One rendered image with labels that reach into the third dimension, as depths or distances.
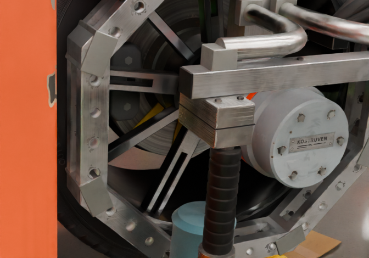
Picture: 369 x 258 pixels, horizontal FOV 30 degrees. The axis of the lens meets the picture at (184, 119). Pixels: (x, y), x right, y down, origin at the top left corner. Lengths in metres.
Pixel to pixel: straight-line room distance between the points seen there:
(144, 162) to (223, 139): 2.15
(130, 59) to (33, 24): 0.70
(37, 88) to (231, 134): 0.37
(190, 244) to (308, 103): 0.24
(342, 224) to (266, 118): 1.69
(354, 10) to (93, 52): 0.36
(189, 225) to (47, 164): 0.51
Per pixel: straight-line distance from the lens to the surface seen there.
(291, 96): 0.92
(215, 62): 0.75
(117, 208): 0.99
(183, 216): 0.94
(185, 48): 1.07
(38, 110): 0.42
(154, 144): 1.21
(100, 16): 0.93
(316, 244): 2.40
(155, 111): 1.19
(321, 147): 0.94
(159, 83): 1.07
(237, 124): 0.75
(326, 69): 0.84
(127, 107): 1.13
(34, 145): 0.43
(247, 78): 0.77
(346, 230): 2.54
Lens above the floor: 1.19
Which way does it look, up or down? 21 degrees down
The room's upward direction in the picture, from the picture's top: 4 degrees clockwise
